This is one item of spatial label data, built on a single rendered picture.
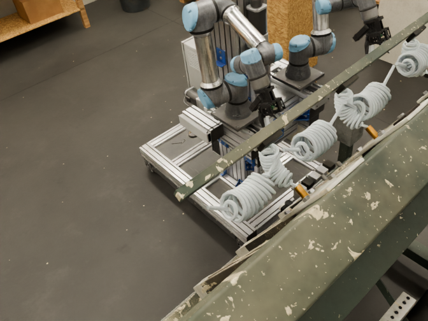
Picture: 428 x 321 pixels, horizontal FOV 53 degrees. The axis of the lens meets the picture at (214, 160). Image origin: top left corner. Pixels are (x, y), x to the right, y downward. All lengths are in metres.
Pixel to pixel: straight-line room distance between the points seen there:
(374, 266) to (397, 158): 0.26
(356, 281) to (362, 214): 0.25
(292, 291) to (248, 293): 0.07
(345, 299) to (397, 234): 0.20
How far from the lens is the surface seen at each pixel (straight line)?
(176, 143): 3.52
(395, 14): 4.66
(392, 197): 0.76
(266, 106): 1.72
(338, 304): 0.91
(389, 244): 1.00
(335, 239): 0.68
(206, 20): 2.04
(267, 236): 1.57
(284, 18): 3.94
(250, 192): 0.79
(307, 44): 2.54
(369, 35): 2.16
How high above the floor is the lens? 2.48
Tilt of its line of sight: 43 degrees down
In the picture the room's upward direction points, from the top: 8 degrees counter-clockwise
